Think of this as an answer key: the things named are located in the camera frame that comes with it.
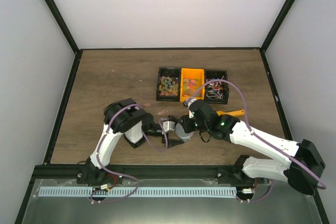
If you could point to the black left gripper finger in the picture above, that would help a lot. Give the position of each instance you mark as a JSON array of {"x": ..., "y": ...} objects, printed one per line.
[
  {"x": 173, "y": 119},
  {"x": 174, "y": 142}
]

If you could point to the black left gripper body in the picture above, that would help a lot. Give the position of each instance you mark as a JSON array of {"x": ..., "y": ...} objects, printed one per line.
[{"x": 163, "y": 139}]

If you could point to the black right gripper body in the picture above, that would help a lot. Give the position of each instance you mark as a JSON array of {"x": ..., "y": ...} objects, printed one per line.
[{"x": 189, "y": 128}]

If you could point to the white round lid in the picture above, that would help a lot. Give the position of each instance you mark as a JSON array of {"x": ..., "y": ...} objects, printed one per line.
[{"x": 179, "y": 130}]

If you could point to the black bin with popsicle candies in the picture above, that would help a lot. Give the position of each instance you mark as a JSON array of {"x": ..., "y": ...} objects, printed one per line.
[{"x": 168, "y": 87}]

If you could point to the black bin with lollipops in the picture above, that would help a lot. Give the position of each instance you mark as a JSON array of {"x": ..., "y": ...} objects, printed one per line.
[{"x": 216, "y": 92}]

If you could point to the yellow bin with star candies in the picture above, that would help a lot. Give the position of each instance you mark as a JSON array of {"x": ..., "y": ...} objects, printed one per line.
[{"x": 191, "y": 80}]

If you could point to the orange plastic scoop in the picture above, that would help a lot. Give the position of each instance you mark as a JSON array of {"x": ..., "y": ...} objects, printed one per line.
[{"x": 236, "y": 113}]

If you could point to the clear plastic cup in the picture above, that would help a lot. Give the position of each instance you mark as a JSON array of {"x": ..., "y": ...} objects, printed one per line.
[{"x": 185, "y": 138}]

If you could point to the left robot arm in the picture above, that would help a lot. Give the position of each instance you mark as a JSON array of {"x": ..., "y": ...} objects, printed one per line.
[{"x": 126, "y": 119}]

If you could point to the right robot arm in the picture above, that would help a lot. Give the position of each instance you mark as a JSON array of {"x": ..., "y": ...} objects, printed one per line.
[{"x": 297, "y": 163}]

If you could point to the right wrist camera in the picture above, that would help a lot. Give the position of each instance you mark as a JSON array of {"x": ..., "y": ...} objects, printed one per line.
[{"x": 187, "y": 103}]

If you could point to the light blue slotted rail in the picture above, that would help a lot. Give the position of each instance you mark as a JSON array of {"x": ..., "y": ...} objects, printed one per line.
[{"x": 151, "y": 192}]

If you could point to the black frame base bar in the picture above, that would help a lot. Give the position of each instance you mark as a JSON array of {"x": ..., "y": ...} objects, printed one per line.
[{"x": 168, "y": 172}]

